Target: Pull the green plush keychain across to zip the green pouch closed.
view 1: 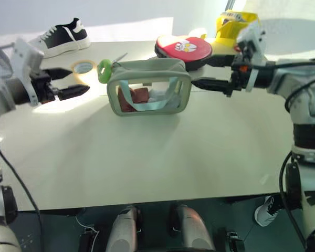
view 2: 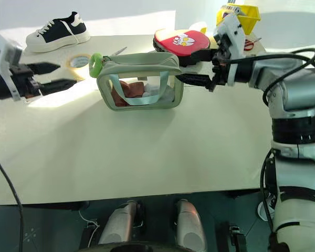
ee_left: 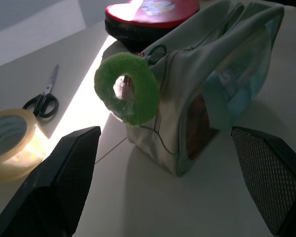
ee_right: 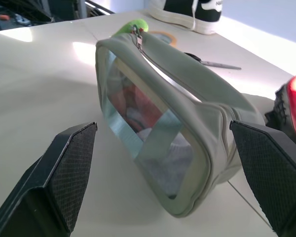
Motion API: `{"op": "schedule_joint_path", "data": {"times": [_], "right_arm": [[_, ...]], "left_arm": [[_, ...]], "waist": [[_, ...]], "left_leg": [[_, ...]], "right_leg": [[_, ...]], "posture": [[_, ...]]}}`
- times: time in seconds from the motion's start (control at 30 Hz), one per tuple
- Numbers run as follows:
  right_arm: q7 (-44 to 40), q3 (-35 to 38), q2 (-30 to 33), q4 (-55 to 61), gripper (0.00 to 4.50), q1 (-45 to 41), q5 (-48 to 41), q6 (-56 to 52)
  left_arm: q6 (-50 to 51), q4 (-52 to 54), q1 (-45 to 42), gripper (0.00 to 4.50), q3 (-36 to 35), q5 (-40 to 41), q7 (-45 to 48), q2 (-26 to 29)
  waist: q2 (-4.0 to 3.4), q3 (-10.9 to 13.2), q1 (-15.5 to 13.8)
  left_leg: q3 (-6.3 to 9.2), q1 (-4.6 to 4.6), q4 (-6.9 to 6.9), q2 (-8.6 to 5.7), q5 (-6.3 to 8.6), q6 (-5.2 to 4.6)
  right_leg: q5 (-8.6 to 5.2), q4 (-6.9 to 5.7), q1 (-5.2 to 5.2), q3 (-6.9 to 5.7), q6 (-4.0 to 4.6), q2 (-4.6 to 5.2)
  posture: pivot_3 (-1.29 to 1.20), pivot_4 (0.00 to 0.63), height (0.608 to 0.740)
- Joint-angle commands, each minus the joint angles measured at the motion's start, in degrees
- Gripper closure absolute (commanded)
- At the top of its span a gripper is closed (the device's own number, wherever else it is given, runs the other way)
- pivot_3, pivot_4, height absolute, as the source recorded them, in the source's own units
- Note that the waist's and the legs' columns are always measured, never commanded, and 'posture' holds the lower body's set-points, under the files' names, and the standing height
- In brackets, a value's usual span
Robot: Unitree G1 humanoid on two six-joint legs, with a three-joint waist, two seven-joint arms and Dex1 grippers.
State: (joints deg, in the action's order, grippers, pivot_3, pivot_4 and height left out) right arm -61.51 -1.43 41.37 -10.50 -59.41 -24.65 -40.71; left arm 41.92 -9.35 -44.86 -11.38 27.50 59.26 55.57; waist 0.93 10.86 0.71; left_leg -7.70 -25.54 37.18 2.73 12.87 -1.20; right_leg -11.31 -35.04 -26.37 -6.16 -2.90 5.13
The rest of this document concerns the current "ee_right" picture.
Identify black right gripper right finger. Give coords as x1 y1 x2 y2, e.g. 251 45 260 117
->
229 120 296 237

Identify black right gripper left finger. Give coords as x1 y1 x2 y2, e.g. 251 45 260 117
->
0 121 98 237

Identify grey transparent zip pouch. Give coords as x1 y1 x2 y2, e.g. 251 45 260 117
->
95 32 266 218

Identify red and black object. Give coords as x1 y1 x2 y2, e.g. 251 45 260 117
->
264 75 296 144

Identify roll of tape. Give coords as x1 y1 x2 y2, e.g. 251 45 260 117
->
148 30 178 48

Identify green ball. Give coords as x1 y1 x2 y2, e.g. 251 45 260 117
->
112 20 149 38

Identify black and white sneaker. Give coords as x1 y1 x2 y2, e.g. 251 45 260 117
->
148 0 223 35

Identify black handled scissors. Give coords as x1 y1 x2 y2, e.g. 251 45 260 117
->
184 52 242 71

